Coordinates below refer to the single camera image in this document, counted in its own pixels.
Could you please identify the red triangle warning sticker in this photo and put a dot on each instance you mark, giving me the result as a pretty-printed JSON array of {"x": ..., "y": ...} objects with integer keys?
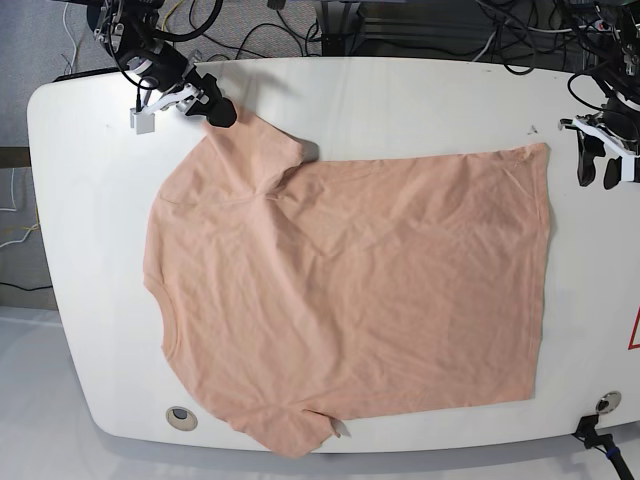
[{"x": 634, "y": 342}]

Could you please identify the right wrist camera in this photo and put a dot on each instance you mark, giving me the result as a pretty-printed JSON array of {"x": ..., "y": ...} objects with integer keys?
[{"x": 142, "y": 123}]

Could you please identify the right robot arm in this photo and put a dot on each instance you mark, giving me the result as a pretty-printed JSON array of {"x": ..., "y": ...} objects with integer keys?
[{"x": 147, "y": 58}]

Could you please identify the left table cable grommet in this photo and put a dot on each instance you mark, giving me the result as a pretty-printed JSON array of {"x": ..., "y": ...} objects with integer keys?
[{"x": 181, "y": 419}]

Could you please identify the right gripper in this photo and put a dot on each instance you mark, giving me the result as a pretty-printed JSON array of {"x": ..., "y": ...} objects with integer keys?
[{"x": 180, "y": 85}]

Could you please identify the right table cable grommet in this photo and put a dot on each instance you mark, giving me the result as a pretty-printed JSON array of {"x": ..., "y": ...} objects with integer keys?
[{"x": 608, "y": 402}]

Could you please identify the black clamp mount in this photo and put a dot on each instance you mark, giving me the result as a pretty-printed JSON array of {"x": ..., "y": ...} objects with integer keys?
[{"x": 586, "y": 433}]

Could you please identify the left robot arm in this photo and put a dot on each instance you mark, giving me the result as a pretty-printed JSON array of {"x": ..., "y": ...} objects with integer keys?
[{"x": 609, "y": 32}]

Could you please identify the peach T-shirt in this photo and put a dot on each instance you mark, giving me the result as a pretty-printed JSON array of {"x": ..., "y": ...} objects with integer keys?
[{"x": 297, "y": 294}]

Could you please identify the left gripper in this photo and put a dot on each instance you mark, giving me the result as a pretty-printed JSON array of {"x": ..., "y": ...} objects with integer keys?
[{"x": 615, "y": 128}]

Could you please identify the table cable grommet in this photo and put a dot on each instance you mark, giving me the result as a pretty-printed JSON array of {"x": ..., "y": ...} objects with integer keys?
[
  {"x": 608, "y": 402},
  {"x": 181, "y": 419}
]

